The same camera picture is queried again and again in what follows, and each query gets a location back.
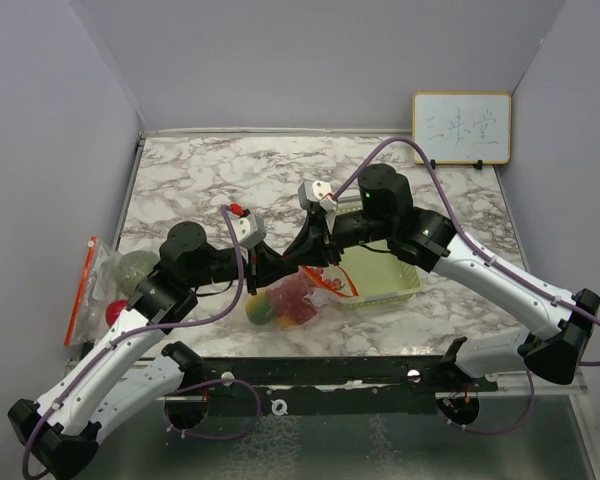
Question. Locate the red apple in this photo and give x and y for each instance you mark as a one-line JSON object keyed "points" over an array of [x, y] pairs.
{"points": [[113, 311]]}

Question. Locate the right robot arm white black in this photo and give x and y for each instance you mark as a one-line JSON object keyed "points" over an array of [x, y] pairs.
{"points": [[556, 324]]}

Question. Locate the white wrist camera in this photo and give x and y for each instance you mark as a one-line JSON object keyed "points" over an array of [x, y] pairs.
{"points": [[316, 192], [248, 226]]}

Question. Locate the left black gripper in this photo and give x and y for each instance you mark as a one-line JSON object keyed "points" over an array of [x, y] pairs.
{"points": [[263, 266]]}

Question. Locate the clear zip bag orange zipper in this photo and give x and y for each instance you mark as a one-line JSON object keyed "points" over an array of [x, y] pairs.
{"points": [[96, 290]]}

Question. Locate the green melon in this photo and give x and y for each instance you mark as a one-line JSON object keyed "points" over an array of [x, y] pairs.
{"points": [[132, 268]]}

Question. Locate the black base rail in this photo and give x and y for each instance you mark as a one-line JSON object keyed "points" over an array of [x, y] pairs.
{"points": [[309, 386]]}

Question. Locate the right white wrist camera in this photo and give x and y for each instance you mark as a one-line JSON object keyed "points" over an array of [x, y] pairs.
{"points": [[316, 192]]}

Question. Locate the red grapes bunch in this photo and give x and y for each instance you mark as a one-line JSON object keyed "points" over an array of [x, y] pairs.
{"points": [[298, 298]]}

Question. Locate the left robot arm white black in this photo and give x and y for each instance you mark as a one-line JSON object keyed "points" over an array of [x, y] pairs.
{"points": [[64, 428]]}

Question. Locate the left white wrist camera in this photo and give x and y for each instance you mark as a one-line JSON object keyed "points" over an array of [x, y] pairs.
{"points": [[248, 226]]}

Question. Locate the small whiteboard wooden frame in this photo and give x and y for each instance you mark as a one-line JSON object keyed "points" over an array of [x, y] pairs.
{"points": [[463, 128]]}

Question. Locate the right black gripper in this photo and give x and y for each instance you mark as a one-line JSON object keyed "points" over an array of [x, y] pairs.
{"points": [[311, 246]]}

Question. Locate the green plastic basket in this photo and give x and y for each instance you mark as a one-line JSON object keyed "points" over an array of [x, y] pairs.
{"points": [[370, 275]]}

